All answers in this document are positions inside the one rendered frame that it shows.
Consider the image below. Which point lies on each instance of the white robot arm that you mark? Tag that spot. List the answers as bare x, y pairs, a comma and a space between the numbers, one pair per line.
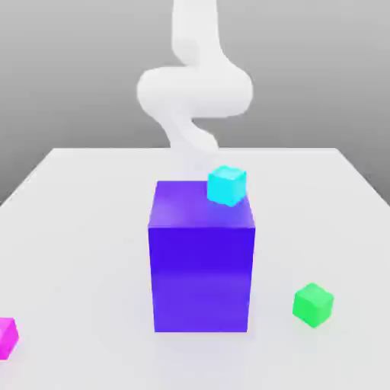
195, 88

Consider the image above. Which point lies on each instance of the small cyan cube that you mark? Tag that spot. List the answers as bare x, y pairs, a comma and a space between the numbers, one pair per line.
226, 187

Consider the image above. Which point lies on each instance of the large purple box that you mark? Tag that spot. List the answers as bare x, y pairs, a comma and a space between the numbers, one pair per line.
201, 274

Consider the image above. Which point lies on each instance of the small magenta cube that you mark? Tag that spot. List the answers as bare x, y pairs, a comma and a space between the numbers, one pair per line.
6, 336

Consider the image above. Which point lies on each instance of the small green cube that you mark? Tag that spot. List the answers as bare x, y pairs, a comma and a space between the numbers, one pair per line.
312, 304

